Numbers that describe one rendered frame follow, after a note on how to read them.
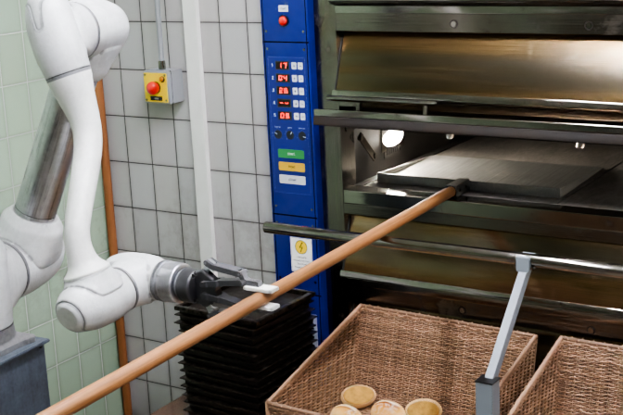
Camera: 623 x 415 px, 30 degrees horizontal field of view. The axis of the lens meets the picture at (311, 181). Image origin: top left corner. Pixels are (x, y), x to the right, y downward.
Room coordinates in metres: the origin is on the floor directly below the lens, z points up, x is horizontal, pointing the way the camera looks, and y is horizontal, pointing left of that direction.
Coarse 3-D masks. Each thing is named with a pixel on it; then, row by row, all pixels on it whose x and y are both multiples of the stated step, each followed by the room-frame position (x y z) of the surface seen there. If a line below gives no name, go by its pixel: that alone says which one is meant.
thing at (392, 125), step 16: (368, 128) 2.99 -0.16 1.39; (384, 128) 2.96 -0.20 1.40; (400, 128) 2.94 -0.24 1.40; (416, 128) 2.91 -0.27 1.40; (432, 128) 2.89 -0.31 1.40; (448, 128) 2.87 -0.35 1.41; (464, 128) 2.84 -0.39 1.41; (480, 128) 2.82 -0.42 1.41; (496, 128) 2.80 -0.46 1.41; (512, 128) 2.78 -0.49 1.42; (608, 144) 2.64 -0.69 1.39
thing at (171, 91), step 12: (144, 72) 3.50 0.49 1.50; (156, 72) 3.48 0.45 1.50; (168, 72) 3.46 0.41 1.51; (180, 72) 3.50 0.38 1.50; (144, 84) 3.51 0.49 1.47; (168, 84) 3.45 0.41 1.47; (180, 84) 3.50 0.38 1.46; (156, 96) 3.48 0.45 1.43; (168, 96) 3.46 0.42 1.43; (180, 96) 3.49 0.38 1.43
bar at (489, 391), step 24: (336, 240) 2.79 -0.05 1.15; (384, 240) 2.71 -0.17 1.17; (408, 240) 2.68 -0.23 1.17; (528, 264) 2.50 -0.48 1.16; (552, 264) 2.48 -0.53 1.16; (576, 264) 2.45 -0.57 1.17; (600, 264) 2.42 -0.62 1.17; (504, 336) 2.41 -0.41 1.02; (480, 384) 2.33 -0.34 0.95; (480, 408) 2.33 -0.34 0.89
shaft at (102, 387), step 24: (408, 216) 2.81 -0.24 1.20; (360, 240) 2.61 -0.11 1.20; (312, 264) 2.44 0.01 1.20; (288, 288) 2.34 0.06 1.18; (240, 312) 2.19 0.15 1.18; (192, 336) 2.06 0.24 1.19; (144, 360) 1.95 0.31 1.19; (96, 384) 1.85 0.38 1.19; (120, 384) 1.88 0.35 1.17; (48, 408) 1.76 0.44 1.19; (72, 408) 1.78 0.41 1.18
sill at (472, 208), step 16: (352, 192) 3.19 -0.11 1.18; (368, 192) 3.17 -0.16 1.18; (384, 192) 3.15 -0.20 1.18; (400, 192) 3.14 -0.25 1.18; (416, 192) 3.14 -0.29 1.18; (400, 208) 3.11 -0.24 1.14; (432, 208) 3.06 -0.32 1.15; (448, 208) 3.03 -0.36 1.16; (464, 208) 3.00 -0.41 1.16; (480, 208) 2.98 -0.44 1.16; (496, 208) 2.95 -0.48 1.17; (512, 208) 2.93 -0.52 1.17; (528, 208) 2.91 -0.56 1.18; (544, 208) 2.89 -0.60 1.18; (560, 208) 2.88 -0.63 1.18; (576, 208) 2.87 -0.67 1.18; (592, 208) 2.87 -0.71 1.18; (560, 224) 2.86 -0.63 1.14; (576, 224) 2.84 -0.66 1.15; (592, 224) 2.81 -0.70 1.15; (608, 224) 2.79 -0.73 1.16
